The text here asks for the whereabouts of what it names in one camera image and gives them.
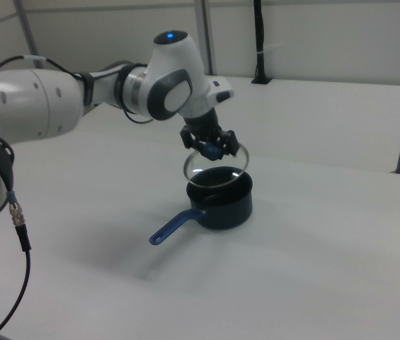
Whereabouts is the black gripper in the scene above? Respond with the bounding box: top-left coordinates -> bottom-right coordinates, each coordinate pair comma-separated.
179,109 -> 241,157

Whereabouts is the glass lid blue knob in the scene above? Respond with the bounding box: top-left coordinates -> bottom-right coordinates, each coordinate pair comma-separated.
182,140 -> 251,189

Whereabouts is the dark blue saucepan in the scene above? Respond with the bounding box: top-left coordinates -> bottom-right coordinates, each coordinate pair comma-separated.
148,166 -> 254,246

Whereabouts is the black camera pole white band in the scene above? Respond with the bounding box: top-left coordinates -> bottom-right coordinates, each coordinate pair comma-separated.
251,0 -> 273,86

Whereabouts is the wide grey partition post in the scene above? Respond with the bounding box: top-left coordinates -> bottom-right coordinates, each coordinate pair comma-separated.
193,0 -> 219,77

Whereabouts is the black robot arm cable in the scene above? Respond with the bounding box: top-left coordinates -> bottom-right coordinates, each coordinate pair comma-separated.
0,54 -> 88,340

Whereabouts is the slim grey partition post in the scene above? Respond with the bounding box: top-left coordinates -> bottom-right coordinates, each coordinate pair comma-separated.
14,0 -> 44,69

